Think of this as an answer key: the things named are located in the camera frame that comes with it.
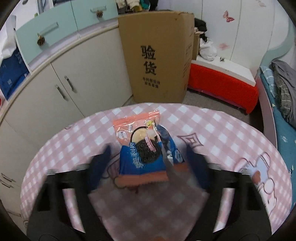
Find blue tissue pack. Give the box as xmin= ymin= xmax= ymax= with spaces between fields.
xmin=0 ymin=48 xmax=29 ymax=100

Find teal bed headboard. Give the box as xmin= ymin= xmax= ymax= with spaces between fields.
xmin=256 ymin=0 xmax=296 ymax=77

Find teal bed sheet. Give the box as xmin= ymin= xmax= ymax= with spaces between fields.
xmin=259 ymin=66 xmax=296 ymax=183

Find hanging clothes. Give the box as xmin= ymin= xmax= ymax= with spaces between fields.
xmin=115 ymin=0 xmax=159 ymax=13

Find white plastic bag on bench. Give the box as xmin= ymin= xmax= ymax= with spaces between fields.
xmin=199 ymin=38 xmax=217 ymax=61

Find red white storage bench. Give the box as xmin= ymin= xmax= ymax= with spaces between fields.
xmin=188 ymin=56 xmax=259 ymax=114

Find pink checkered tablecloth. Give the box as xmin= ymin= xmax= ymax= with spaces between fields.
xmin=21 ymin=103 xmax=293 ymax=240

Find grey folded blanket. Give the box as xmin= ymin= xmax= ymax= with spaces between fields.
xmin=271 ymin=60 xmax=295 ymax=128

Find large cardboard box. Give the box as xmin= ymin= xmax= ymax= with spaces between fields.
xmin=118 ymin=11 xmax=194 ymax=103

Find white low cabinet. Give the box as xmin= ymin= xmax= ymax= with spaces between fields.
xmin=1 ymin=20 xmax=132 ymax=231

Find white shopping bag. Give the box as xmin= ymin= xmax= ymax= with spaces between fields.
xmin=0 ymin=15 xmax=16 ymax=65

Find teal drawer unit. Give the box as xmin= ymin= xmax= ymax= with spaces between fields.
xmin=15 ymin=1 xmax=118 ymax=72

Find pink snack packet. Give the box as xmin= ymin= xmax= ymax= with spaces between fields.
xmin=113 ymin=110 xmax=168 ymax=187

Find blue snack bag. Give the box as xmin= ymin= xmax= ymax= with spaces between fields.
xmin=117 ymin=125 xmax=185 ymax=175

